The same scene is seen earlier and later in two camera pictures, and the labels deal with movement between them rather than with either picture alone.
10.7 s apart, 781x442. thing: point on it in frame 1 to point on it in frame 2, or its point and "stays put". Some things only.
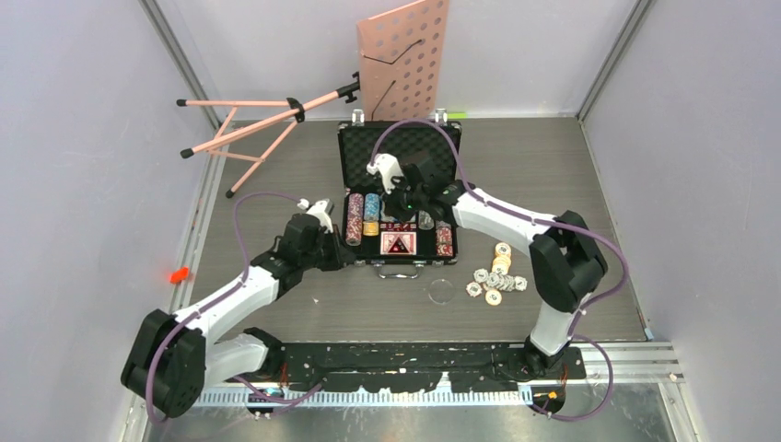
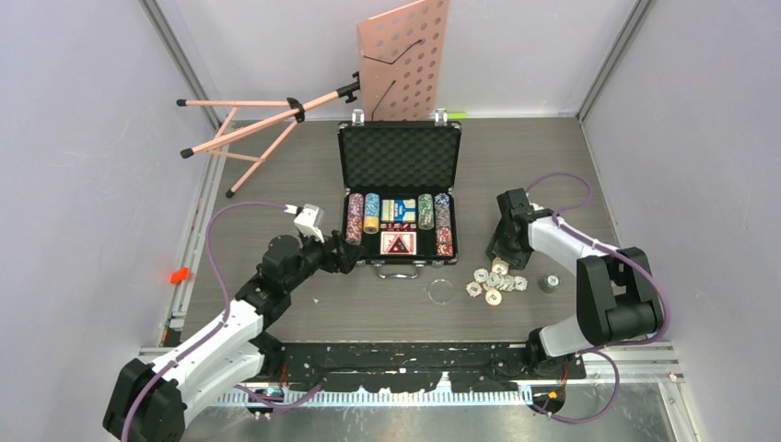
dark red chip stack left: [354, 230] stays put
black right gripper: [390, 207] to [495, 247]
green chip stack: [425, 221] stays put
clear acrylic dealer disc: [441, 291] stays put
